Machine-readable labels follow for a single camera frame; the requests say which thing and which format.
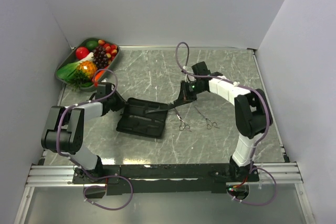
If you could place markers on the green bok choy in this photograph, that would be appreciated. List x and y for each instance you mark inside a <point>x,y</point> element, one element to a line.
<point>65,72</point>

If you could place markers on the green lime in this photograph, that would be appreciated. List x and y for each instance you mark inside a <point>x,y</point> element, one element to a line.
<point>91,45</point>

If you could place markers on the orange carrot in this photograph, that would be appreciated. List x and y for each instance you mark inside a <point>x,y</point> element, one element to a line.
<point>99,76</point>

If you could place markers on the dark purple grapes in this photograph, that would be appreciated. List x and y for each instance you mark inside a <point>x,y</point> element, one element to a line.
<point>101,58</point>

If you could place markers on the grey fruit tray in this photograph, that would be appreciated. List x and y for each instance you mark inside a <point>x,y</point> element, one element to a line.
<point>72,58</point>

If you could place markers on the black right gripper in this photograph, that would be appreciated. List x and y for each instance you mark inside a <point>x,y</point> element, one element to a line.
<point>184,95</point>

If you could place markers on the red apple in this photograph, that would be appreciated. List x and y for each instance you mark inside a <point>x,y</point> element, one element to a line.
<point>81,53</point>

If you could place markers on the black zipper tool case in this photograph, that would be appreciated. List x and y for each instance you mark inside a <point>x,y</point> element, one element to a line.
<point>135,121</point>

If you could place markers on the silver scissors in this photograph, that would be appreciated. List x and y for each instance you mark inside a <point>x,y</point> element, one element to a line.
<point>183,125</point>
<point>209,124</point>

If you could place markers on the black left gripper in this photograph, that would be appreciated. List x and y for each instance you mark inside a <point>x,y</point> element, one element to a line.
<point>121,101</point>

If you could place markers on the red yellow cherries bunch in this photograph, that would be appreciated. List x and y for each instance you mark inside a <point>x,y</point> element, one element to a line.
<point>110,48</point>

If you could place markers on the aluminium frame rail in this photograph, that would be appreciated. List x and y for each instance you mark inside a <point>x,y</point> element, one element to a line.
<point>62,176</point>

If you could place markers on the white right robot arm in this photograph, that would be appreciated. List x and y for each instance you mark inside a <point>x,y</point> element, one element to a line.
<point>252,116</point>

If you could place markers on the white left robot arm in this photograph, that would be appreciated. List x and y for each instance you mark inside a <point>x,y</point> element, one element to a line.
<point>64,128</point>

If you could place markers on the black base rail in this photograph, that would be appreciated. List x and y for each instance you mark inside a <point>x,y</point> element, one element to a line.
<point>167,178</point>

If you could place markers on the orange pineapple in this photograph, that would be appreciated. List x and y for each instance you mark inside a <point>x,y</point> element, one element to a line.
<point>83,75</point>

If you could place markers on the black handled razor comb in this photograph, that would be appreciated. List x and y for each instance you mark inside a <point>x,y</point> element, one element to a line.
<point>163,108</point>

